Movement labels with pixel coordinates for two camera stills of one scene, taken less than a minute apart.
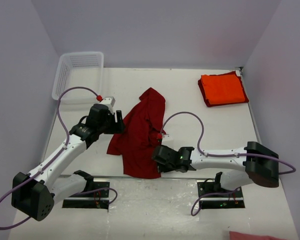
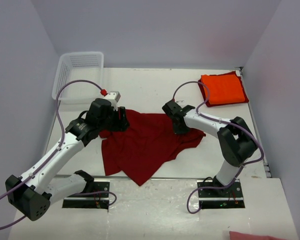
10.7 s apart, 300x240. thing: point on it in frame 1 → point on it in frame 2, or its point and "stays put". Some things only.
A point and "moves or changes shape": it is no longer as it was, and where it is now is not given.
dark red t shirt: (142, 129) moves or changes shape
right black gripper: (161, 167) → (178, 131)
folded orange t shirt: (223, 88) stays put
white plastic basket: (79, 69) stays put
